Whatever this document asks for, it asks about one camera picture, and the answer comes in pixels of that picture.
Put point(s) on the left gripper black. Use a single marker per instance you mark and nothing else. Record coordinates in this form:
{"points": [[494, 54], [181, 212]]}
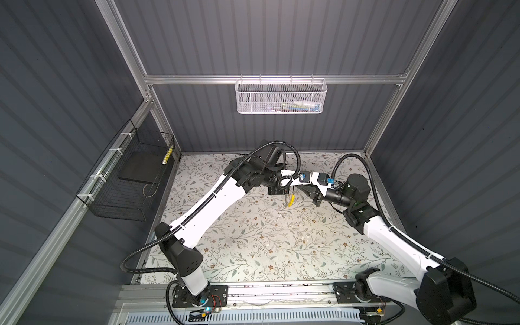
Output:
{"points": [[279, 190]]}

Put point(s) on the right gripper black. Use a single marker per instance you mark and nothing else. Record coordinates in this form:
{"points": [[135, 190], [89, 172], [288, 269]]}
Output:
{"points": [[316, 198]]}

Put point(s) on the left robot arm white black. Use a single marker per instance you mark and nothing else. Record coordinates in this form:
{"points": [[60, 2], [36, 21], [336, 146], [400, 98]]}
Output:
{"points": [[262, 168]]}

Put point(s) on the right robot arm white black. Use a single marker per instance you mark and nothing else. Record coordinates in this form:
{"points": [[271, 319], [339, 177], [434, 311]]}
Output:
{"points": [[442, 295]]}

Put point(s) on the items inside white basket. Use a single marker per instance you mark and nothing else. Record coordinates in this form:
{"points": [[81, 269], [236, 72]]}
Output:
{"points": [[298, 106]]}

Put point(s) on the yellow marker in basket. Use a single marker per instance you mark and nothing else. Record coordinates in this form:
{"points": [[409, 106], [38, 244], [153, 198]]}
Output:
{"points": [[167, 155]]}

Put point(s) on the black pad in basket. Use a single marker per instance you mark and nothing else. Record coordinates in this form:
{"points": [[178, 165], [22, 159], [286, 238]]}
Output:
{"points": [[142, 167]]}

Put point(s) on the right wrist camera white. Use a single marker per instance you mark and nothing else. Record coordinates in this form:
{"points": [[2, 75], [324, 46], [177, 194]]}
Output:
{"points": [[323, 182]]}

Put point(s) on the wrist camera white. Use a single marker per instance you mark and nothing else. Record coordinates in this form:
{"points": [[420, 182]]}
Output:
{"points": [[323, 182], [302, 178]]}

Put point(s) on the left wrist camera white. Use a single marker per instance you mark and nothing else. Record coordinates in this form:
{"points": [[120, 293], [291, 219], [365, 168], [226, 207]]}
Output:
{"points": [[302, 178]]}

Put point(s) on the white wire mesh basket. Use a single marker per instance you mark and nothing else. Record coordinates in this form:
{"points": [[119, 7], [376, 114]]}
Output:
{"points": [[253, 98]]}

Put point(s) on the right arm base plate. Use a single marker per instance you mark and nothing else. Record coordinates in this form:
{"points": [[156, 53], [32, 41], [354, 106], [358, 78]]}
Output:
{"points": [[345, 292]]}

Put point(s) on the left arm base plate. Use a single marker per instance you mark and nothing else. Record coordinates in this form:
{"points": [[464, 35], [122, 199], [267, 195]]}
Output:
{"points": [[212, 296]]}

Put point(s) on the white slotted cable duct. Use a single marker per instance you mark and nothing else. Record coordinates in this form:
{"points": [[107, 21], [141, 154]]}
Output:
{"points": [[277, 316]]}

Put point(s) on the black wire basket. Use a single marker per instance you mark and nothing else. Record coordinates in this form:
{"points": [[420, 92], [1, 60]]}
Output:
{"points": [[106, 196]]}

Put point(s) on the aluminium mounting rail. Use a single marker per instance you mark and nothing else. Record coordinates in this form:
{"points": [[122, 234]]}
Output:
{"points": [[313, 293]]}

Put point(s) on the aluminium frame crossbar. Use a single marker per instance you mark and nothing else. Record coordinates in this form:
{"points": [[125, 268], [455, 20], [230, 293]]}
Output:
{"points": [[350, 79]]}

